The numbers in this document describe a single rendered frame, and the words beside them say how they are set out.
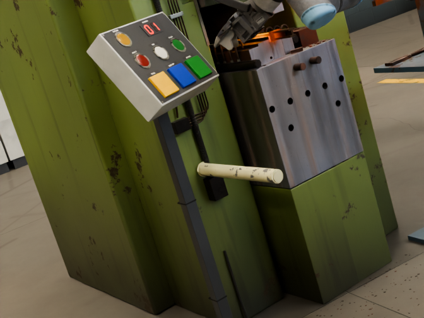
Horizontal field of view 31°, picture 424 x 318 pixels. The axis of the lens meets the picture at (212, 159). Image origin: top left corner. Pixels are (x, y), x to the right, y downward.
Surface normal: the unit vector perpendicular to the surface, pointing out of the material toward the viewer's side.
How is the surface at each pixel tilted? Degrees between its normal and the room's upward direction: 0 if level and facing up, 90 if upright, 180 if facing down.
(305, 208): 90
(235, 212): 90
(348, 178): 90
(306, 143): 90
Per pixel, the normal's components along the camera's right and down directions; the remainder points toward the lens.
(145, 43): 0.57, -0.57
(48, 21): -0.79, 0.37
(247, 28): -0.49, 0.35
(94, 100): 0.54, 0.04
